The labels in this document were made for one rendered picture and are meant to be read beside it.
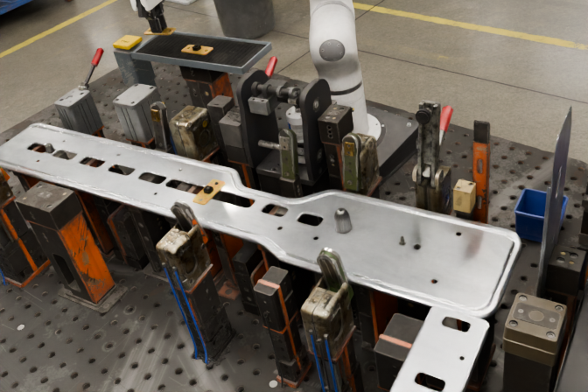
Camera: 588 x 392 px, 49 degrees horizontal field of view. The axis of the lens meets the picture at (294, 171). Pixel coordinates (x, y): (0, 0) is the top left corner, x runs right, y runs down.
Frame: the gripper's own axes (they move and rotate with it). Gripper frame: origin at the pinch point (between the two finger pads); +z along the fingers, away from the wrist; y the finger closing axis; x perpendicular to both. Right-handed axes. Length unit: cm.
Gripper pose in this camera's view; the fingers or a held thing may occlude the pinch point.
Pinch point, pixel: (157, 23)
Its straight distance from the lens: 178.5
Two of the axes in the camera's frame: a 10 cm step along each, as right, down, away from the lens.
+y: -3.5, 6.1, -7.1
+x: 9.2, 0.9, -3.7
